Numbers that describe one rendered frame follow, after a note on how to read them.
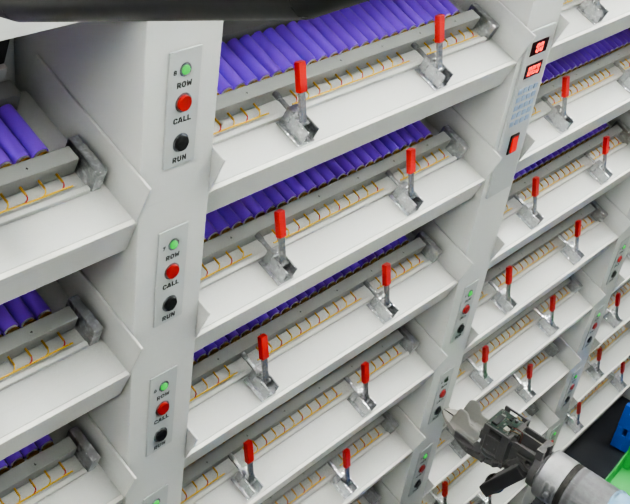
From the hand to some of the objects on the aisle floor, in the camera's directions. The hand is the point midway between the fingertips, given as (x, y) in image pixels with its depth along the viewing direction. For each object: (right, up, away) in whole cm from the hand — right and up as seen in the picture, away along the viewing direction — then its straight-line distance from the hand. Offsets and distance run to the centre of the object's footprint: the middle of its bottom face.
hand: (448, 416), depth 188 cm
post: (-66, -84, +5) cm, 107 cm away
